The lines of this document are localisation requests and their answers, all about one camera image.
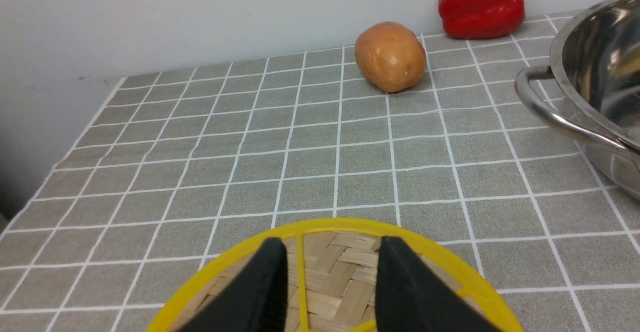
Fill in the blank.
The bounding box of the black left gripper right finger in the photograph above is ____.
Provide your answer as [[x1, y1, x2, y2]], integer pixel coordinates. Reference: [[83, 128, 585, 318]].
[[375, 236, 499, 332]]

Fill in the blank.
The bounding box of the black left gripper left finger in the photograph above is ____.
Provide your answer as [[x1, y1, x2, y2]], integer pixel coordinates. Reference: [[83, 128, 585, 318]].
[[178, 237, 288, 332]]

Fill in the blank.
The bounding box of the yellow-rimmed woven steamer lid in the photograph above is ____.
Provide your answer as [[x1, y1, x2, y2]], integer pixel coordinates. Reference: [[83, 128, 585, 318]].
[[147, 218, 523, 332]]

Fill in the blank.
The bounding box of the stainless steel pot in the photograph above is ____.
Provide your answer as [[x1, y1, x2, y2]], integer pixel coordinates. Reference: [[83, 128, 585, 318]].
[[514, 0, 640, 200]]

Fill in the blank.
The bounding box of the grey checked tablecloth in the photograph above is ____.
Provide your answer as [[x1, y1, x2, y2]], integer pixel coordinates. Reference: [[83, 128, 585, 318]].
[[1, 12, 639, 332]]

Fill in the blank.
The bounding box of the brown potato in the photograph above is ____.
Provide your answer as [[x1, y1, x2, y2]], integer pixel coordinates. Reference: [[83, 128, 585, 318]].
[[354, 21, 427, 94]]

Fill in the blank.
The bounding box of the red bell pepper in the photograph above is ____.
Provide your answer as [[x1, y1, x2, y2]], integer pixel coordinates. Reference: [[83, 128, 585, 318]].
[[438, 0, 526, 40]]

